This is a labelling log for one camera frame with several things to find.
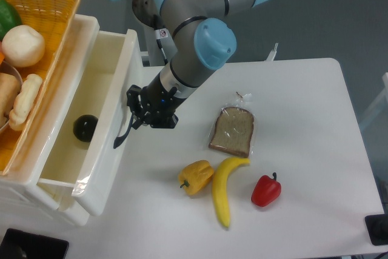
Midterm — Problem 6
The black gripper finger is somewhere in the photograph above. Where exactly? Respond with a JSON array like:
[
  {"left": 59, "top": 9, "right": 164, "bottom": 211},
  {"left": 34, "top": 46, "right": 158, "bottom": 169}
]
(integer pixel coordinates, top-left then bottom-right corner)
[
  {"left": 126, "top": 85, "right": 146, "bottom": 130},
  {"left": 143, "top": 114, "right": 179, "bottom": 129}
]

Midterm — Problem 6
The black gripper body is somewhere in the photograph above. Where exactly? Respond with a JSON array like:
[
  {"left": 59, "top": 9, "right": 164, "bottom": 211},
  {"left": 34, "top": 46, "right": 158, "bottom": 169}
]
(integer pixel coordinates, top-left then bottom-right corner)
[{"left": 140, "top": 74, "right": 186, "bottom": 121}]

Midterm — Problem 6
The white top drawer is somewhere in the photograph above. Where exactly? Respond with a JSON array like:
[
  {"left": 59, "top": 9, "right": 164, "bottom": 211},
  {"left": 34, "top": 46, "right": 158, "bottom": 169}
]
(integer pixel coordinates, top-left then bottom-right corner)
[{"left": 38, "top": 30, "right": 142, "bottom": 218}]

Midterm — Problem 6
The white drawer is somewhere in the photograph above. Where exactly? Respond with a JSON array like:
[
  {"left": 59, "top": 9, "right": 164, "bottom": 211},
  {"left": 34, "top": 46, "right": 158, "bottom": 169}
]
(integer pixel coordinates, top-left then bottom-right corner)
[
  {"left": 38, "top": 30, "right": 142, "bottom": 218},
  {"left": 37, "top": 178, "right": 75, "bottom": 210}
]

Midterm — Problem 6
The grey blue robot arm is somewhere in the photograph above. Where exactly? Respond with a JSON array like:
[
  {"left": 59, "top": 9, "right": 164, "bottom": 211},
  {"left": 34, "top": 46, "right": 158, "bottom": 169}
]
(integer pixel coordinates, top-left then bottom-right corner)
[{"left": 127, "top": 0, "right": 268, "bottom": 129}]

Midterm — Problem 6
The white lower drawer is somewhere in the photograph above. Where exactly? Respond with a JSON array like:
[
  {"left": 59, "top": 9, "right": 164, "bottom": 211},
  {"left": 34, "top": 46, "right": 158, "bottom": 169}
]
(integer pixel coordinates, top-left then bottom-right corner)
[{"left": 37, "top": 178, "right": 75, "bottom": 210}]

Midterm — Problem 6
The white drawer cabinet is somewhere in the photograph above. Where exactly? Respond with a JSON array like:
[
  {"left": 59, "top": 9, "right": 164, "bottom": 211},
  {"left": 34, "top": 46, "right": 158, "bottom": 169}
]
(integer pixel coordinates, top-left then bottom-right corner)
[{"left": 1, "top": 15, "right": 99, "bottom": 226}]

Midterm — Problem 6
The black avocado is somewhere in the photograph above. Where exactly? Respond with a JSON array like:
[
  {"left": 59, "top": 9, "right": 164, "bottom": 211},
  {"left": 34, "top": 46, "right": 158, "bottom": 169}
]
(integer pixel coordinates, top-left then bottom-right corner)
[{"left": 73, "top": 115, "right": 98, "bottom": 143}]

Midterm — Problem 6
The yellow bell pepper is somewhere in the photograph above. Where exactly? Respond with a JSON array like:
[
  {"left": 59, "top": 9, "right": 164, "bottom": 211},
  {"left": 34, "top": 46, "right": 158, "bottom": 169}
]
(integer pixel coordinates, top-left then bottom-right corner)
[{"left": 178, "top": 160, "right": 215, "bottom": 196}]

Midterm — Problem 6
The bagged bread slice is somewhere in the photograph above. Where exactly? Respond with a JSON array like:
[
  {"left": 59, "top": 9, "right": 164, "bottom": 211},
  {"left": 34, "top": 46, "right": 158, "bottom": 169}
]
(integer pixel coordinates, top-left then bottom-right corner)
[{"left": 208, "top": 92, "right": 256, "bottom": 158}]

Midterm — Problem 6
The yellow banana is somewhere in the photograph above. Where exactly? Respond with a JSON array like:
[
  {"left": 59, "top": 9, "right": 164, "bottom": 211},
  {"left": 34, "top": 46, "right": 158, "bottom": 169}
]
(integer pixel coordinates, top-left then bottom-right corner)
[{"left": 212, "top": 157, "right": 250, "bottom": 229}]

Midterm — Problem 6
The cream twisted bread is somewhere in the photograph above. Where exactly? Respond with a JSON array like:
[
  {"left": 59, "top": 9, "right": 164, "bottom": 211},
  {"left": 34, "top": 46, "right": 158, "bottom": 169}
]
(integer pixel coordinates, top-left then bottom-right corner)
[{"left": 8, "top": 74, "right": 42, "bottom": 131}]

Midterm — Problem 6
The orange woven basket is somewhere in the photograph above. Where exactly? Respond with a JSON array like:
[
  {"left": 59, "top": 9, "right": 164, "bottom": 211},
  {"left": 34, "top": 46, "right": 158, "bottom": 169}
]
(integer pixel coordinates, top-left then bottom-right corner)
[{"left": 1, "top": 0, "right": 81, "bottom": 176}]

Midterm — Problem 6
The red bell pepper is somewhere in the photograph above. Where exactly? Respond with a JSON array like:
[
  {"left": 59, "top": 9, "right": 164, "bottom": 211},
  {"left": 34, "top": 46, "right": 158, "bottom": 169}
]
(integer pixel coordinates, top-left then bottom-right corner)
[{"left": 251, "top": 172, "right": 281, "bottom": 207}]

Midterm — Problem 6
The white round bun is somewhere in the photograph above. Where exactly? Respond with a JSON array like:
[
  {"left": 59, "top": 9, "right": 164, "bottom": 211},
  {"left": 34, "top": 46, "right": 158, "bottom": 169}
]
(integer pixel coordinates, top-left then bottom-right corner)
[{"left": 2, "top": 25, "right": 45, "bottom": 68}]

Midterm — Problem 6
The tan bread roll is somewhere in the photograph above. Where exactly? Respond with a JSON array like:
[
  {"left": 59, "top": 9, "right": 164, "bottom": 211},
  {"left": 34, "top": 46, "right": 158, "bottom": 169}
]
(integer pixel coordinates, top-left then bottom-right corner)
[{"left": 0, "top": 73, "right": 21, "bottom": 127}]

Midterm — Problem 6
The green pepper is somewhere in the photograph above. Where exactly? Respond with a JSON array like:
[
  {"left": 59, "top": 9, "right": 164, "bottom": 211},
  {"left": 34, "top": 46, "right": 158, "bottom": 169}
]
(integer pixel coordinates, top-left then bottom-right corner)
[{"left": 0, "top": 0, "right": 22, "bottom": 41}]

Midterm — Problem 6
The black device bottom left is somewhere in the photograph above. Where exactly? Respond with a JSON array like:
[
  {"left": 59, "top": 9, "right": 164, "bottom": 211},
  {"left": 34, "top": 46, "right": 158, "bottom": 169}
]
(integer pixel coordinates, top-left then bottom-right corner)
[{"left": 1, "top": 228, "right": 69, "bottom": 259}]

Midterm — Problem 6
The black device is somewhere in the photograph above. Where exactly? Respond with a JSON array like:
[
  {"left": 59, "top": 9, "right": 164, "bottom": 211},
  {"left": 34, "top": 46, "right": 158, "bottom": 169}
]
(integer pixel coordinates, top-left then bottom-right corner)
[
  {"left": 364, "top": 214, "right": 387, "bottom": 246},
  {"left": 1, "top": 228, "right": 69, "bottom": 259}
]

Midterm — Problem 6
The black device bottom right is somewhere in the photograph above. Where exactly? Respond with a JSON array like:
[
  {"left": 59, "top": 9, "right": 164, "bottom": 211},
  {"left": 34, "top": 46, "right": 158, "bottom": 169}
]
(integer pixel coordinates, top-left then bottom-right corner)
[{"left": 364, "top": 214, "right": 387, "bottom": 246}]

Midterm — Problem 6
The black cable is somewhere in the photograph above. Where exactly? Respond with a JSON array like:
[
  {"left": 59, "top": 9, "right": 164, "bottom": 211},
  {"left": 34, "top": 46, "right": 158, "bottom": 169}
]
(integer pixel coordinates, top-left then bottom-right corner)
[{"left": 153, "top": 13, "right": 170, "bottom": 66}]

